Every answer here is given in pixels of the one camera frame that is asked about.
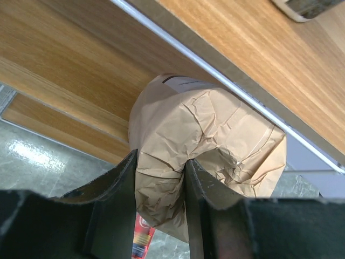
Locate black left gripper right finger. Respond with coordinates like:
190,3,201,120
184,160,344,258

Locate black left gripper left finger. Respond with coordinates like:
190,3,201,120
1,151,137,258

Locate brown paper towel roll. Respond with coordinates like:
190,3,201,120
129,74,287,242

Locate black paper towel roll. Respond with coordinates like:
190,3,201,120
271,0,342,23

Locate red toothpaste box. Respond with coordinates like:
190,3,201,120
132,213,155,259

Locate white wire wooden shelf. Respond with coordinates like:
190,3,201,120
1,1,344,172

